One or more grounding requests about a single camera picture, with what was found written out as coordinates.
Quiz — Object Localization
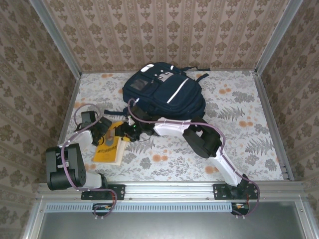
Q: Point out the yellow illustrated book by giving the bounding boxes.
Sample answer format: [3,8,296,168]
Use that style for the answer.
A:
[92,121,128,166]

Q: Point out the floral white tablecloth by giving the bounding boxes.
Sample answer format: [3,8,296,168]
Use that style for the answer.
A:
[53,71,285,183]

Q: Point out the navy blue student backpack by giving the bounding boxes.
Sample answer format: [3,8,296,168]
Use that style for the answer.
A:
[103,61,211,123]

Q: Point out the aluminium table side rail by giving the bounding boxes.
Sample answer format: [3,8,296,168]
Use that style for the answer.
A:
[47,73,82,184]
[251,71,295,182]

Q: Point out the slotted white cable duct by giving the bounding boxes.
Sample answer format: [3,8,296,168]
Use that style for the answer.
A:
[44,202,234,213]

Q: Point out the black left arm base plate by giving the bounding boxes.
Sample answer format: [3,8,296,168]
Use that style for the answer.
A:
[81,183,126,201]

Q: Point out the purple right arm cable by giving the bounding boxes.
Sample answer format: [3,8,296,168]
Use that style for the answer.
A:
[127,98,261,219]

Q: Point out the grey metal shelf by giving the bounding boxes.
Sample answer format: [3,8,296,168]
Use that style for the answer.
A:
[23,199,319,239]

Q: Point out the long aluminium base rail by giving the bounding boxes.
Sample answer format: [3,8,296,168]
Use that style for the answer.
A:
[37,181,307,200]

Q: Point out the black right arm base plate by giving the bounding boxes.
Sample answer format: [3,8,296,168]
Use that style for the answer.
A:
[213,183,260,201]

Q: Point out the aluminium frame post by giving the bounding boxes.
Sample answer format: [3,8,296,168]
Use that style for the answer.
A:
[254,0,304,75]
[28,0,82,78]

